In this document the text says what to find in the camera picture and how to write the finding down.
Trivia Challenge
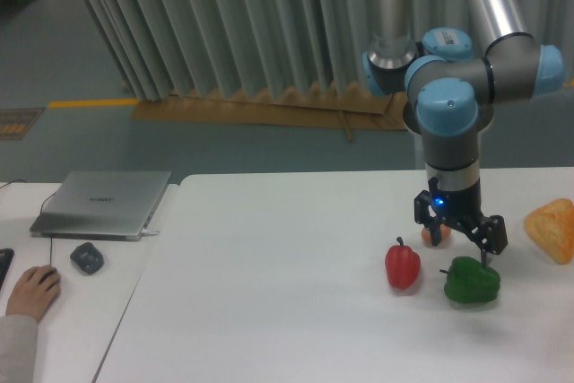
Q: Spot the orange bread loaf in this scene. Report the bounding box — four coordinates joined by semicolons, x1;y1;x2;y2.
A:
524;198;573;265

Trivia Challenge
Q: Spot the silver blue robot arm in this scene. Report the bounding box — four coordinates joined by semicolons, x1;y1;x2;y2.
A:
363;0;565;257

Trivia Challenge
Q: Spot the silver closed laptop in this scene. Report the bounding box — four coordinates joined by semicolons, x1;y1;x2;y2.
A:
30;170;171;240

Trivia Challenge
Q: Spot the green bell pepper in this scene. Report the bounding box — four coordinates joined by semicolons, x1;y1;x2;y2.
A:
440;257;501;304

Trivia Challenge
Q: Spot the brown egg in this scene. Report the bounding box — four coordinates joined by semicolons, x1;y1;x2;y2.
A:
421;224;451;247

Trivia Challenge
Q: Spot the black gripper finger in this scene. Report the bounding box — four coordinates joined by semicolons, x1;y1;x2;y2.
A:
457;213;508;266
422;216;444;247

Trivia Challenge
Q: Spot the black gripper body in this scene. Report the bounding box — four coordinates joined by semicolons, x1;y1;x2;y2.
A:
414;177;483;231

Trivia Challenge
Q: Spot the beige sleeved forearm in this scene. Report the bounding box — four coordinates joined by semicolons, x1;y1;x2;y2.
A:
1;315;38;383

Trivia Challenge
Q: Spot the brown floor sign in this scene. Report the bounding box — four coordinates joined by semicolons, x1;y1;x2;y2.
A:
0;108;45;141

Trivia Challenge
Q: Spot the black keyboard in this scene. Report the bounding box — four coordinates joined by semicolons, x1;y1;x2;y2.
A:
0;248;14;289

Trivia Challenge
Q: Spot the grey-green pleated curtain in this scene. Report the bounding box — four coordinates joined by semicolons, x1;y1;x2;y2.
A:
57;0;574;104

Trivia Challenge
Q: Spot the black computer mouse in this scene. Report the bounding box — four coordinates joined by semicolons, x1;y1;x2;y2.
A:
39;269;61;290

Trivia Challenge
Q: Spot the brown cardboard sheet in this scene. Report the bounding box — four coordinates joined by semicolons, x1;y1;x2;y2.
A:
131;93;405;131

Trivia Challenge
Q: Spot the black mouse cable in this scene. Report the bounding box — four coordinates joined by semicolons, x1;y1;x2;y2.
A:
0;179;61;269

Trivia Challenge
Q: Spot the red bell pepper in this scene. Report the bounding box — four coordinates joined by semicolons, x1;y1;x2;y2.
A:
385;237;422;291

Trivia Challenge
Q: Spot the person's hand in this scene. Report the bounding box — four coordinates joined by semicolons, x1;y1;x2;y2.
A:
5;265;61;323

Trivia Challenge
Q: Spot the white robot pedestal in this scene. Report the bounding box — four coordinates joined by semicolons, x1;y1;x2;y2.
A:
401;91;427;170

